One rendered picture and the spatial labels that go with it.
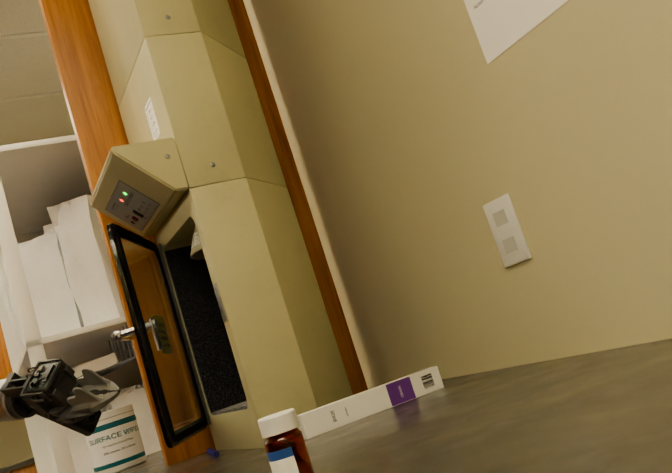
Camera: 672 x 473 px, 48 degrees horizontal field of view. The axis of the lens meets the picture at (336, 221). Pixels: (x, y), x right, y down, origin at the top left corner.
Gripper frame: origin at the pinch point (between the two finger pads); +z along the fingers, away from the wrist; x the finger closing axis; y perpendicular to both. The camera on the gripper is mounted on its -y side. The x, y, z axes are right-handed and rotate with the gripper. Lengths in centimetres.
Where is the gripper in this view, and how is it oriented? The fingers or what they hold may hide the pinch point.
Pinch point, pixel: (115, 394)
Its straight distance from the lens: 135.1
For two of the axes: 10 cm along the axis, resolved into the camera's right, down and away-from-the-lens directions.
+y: -4.2, -6.9, -5.9
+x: 1.8, -7.0, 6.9
